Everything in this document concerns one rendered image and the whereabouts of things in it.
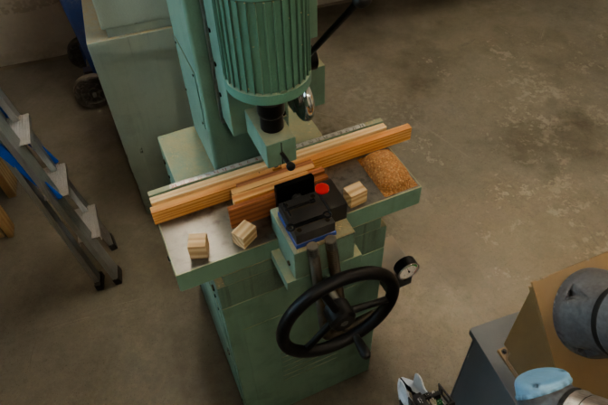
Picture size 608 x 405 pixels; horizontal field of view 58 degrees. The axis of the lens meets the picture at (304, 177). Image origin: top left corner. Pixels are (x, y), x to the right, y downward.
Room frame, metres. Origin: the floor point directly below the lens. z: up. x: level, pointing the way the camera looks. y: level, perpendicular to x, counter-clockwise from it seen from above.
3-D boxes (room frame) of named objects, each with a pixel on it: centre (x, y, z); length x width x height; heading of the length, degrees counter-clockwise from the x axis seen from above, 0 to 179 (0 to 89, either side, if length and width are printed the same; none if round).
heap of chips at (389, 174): (0.94, -0.20, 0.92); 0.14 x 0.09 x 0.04; 22
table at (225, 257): (0.82, 0.02, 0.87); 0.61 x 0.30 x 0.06; 112
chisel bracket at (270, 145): (0.94, 0.07, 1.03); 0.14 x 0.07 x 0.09; 22
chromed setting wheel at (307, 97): (1.09, 0.00, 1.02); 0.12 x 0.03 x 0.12; 22
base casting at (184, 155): (1.03, 0.11, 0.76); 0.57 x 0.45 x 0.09; 22
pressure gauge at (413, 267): (0.83, -0.26, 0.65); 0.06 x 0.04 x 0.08; 112
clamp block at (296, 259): (0.75, -0.01, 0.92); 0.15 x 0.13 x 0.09; 112
